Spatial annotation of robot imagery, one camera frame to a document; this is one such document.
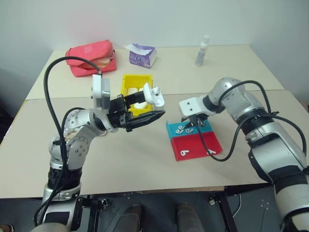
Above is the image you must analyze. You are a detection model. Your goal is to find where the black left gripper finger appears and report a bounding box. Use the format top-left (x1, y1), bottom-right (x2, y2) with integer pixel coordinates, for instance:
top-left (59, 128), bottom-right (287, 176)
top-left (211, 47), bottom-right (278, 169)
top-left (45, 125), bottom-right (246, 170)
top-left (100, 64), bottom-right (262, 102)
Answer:
top-left (124, 90), bottom-right (148, 105)
top-left (125, 110), bottom-right (167, 133)

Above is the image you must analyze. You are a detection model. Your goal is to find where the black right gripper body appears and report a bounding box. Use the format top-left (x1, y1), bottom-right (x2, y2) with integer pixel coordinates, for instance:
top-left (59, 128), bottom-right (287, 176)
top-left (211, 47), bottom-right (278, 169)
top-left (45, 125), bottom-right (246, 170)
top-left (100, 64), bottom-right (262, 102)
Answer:
top-left (180, 113), bottom-right (208, 128)

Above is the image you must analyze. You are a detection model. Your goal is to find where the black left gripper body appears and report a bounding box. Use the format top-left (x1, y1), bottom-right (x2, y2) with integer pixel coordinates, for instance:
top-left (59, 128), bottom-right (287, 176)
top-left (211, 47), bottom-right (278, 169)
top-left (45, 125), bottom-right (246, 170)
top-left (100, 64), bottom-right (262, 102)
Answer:
top-left (107, 94), bottom-right (134, 133)

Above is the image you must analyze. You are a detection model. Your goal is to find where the yellow plastic bin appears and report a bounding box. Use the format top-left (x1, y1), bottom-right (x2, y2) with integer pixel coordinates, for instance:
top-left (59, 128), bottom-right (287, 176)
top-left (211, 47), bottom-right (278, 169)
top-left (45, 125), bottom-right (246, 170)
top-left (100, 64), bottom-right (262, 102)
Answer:
top-left (120, 73), bottom-right (155, 118)

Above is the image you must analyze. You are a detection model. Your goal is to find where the teal and red tray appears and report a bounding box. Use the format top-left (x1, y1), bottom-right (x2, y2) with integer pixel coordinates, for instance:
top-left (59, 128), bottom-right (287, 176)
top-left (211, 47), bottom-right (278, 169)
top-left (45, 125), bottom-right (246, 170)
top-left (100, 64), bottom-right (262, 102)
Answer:
top-left (165, 118), bottom-right (223, 162)

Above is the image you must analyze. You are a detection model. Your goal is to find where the purple tissue pack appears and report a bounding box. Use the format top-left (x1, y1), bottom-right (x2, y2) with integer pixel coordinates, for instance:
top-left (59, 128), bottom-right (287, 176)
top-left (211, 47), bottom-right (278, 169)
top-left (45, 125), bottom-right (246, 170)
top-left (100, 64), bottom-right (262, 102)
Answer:
top-left (124, 43), bottom-right (158, 69)

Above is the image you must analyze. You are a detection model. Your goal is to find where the red fabric pouch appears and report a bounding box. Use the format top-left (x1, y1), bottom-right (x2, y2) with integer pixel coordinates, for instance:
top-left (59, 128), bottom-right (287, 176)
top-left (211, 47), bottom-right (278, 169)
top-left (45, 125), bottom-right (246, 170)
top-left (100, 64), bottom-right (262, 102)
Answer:
top-left (65, 41), bottom-right (118, 78)

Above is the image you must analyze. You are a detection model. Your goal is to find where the clear sanitizer bottle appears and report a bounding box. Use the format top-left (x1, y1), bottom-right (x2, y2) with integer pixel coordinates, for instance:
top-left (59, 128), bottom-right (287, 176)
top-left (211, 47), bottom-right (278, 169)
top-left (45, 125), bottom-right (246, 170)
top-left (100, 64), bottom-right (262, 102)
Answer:
top-left (195, 34), bottom-right (211, 67)

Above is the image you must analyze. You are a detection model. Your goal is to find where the dark brown rounded shape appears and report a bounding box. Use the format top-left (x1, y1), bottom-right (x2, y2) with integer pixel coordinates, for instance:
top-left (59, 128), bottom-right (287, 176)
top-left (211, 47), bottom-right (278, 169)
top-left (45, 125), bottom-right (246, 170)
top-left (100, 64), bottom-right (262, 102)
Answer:
top-left (176, 203), bottom-right (199, 232)
top-left (122, 204), bottom-right (143, 232)

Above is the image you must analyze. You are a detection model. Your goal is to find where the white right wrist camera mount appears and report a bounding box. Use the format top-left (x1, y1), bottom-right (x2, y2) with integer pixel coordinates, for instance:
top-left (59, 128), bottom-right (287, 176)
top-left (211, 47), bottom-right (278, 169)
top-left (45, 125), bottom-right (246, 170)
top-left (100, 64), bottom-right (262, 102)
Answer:
top-left (179, 96), bottom-right (209, 121)

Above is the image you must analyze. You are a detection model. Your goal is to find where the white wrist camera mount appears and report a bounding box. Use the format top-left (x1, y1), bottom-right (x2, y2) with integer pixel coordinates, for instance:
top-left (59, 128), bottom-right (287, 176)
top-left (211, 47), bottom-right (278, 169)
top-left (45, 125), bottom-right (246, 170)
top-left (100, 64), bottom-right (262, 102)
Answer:
top-left (179, 96), bottom-right (209, 121)
top-left (91, 74), bottom-right (112, 115)

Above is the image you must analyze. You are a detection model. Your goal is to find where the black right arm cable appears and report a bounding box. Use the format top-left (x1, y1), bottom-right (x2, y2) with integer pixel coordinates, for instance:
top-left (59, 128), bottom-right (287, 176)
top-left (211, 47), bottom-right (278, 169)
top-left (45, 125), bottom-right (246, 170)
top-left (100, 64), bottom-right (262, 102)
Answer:
top-left (191, 80), bottom-right (309, 170)

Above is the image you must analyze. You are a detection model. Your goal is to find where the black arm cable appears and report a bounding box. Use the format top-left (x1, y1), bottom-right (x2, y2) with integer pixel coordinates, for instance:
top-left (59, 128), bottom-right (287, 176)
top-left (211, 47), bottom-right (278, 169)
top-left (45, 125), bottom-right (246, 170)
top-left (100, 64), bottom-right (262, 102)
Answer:
top-left (33, 56), bottom-right (103, 227)
top-left (191, 80), bottom-right (309, 170)

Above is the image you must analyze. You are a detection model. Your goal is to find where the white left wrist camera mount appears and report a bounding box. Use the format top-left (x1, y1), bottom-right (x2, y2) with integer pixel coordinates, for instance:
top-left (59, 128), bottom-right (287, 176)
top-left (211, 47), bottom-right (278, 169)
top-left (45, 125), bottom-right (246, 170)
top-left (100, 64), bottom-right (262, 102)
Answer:
top-left (91, 74), bottom-right (112, 115)

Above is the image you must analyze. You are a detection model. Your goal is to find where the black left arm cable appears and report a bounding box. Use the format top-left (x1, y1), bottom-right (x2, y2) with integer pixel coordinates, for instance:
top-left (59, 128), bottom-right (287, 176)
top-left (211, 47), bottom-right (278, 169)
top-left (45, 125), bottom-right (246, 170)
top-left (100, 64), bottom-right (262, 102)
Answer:
top-left (33, 56), bottom-right (103, 227)

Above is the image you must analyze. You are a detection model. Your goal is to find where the black metal table frame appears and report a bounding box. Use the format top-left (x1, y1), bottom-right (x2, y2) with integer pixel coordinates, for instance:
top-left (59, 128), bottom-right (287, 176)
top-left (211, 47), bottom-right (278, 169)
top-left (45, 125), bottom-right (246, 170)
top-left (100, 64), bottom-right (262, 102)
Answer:
top-left (76, 185), bottom-right (236, 232)

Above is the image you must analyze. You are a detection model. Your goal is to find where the thin white floor cable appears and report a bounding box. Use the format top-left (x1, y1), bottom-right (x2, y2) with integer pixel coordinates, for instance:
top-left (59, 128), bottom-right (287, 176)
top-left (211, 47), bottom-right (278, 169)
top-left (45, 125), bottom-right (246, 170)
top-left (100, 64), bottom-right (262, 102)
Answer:
top-left (232, 193), bottom-right (242, 216)

